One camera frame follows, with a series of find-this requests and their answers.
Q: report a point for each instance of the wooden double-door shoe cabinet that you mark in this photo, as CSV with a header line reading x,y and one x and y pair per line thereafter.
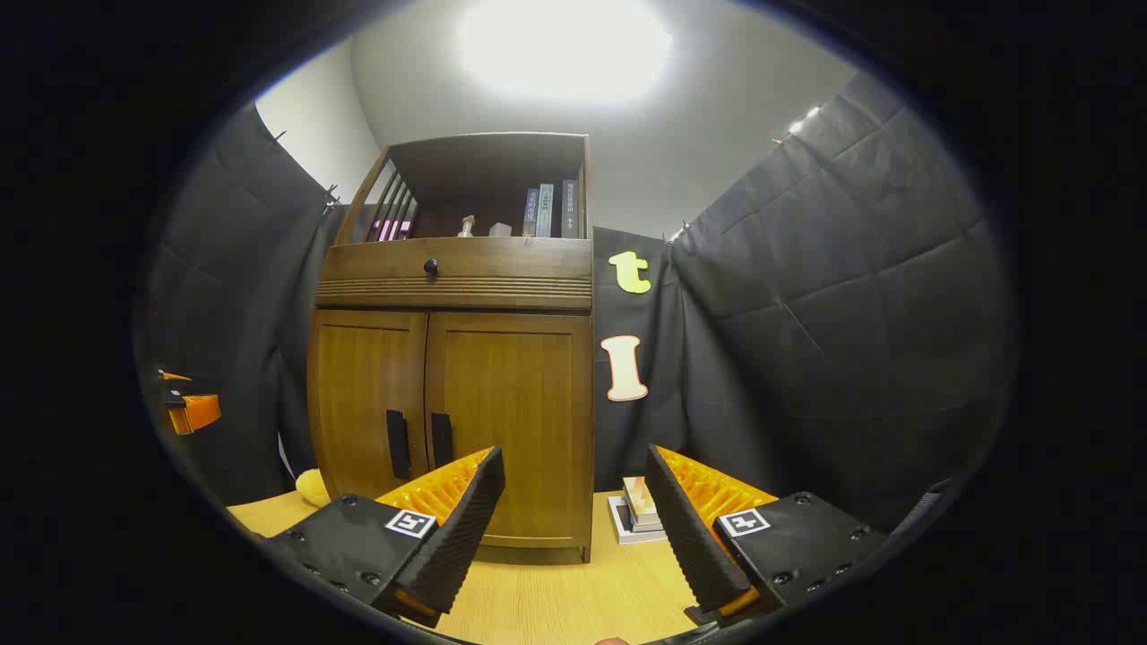
x,y
484,170

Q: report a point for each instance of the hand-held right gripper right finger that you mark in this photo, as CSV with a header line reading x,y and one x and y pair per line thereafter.
x,y
694,537

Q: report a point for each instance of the black backdrop cloth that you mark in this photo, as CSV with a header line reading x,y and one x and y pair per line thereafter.
x,y
851,313

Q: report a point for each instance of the wooden cabinet door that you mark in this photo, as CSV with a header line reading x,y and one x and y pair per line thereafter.
x,y
363,385
524,394

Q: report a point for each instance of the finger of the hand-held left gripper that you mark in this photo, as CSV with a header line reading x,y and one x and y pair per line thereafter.
x,y
199,414

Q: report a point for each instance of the pink glowing object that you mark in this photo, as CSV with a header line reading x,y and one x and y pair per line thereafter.
x,y
392,229

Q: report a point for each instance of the blue-grey upright book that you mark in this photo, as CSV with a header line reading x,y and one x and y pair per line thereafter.
x,y
530,213

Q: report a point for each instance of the yellow round object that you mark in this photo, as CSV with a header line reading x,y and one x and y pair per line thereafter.
x,y
314,488

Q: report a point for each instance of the small pale figurine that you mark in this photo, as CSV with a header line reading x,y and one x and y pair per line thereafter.
x,y
467,227

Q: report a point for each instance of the light grey upright book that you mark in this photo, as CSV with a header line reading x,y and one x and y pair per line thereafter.
x,y
546,210

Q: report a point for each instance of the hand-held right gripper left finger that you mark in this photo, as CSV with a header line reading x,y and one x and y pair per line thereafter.
x,y
459,536

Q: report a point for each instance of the large white book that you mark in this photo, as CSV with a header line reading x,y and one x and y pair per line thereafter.
x,y
623,528

